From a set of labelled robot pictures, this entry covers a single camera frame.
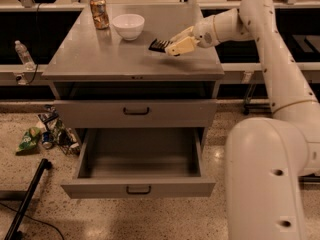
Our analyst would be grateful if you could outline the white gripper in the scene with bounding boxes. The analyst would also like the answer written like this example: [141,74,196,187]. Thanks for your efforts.
[165,18,219,56]

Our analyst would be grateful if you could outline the black rxbar chocolate wrapper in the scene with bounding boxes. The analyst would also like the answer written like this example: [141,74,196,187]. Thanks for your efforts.
[149,39,172,53]

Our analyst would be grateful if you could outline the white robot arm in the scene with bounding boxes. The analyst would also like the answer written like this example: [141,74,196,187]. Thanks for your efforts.
[165,0,320,240]

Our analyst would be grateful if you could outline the grey metal drawer cabinet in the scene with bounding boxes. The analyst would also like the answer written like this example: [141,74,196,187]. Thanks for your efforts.
[44,5,223,141]

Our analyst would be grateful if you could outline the closed grey upper drawer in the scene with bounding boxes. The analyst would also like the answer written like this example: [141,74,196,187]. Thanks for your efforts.
[54,99,217,128]

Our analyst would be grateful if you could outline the open grey middle drawer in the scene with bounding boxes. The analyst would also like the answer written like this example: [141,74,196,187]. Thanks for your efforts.
[62,128,215,199]

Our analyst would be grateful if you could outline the white ceramic bowl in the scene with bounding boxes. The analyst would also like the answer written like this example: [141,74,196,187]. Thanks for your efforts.
[112,14,145,41]

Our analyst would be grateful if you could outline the long grey workbench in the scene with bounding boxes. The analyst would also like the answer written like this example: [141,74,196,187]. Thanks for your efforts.
[0,62,320,86]

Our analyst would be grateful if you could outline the orange soda can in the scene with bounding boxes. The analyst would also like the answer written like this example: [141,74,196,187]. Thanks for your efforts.
[90,0,109,30]

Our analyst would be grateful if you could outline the clear plastic water bottle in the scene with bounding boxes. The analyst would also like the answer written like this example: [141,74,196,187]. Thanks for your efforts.
[15,40,36,71]

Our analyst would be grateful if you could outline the blue can on floor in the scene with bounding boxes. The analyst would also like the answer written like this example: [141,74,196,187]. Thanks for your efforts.
[41,131,54,149]

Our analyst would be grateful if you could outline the green chip bag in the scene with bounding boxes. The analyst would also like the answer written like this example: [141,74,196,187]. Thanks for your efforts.
[16,127,40,155]

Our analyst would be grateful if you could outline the black stand leg left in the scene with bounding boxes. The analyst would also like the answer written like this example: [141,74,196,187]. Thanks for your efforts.
[4,159,52,240]

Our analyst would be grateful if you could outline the black floor cable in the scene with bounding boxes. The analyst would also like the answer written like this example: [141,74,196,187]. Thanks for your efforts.
[0,201,66,240]

